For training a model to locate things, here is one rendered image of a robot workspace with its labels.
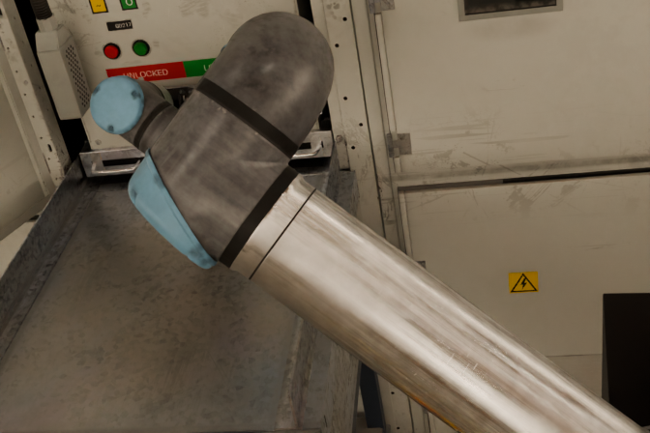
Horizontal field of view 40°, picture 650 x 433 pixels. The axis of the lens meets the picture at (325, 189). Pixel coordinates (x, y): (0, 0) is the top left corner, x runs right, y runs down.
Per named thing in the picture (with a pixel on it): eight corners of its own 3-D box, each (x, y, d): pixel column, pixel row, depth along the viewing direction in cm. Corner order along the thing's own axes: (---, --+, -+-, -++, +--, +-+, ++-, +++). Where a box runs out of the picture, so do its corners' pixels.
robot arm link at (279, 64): (283, -28, 82) (224, 32, 148) (202, 81, 82) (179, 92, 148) (381, 50, 85) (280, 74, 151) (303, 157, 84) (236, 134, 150)
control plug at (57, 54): (82, 119, 173) (54, 34, 164) (59, 121, 174) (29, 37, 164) (95, 100, 179) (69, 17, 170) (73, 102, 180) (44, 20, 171)
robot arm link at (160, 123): (233, 129, 139) (170, 84, 141) (189, 190, 139) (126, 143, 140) (242, 138, 149) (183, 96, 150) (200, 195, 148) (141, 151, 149)
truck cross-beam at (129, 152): (336, 156, 184) (331, 130, 180) (86, 177, 192) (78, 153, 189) (338, 144, 188) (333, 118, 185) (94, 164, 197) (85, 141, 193)
